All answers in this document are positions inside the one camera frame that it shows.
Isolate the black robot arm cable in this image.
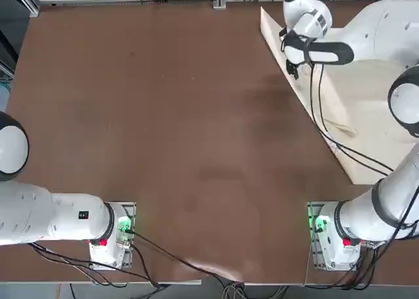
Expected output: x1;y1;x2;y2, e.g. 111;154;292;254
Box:
306;45;393;177
317;63;395;172

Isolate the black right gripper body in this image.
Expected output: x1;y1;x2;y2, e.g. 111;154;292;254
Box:
285;58;301;74

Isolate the black base cable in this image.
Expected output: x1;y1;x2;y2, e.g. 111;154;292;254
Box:
129;230;245;283
27;242;160;287

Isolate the cream tablecloth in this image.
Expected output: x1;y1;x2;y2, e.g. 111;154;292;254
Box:
260;6;419;185

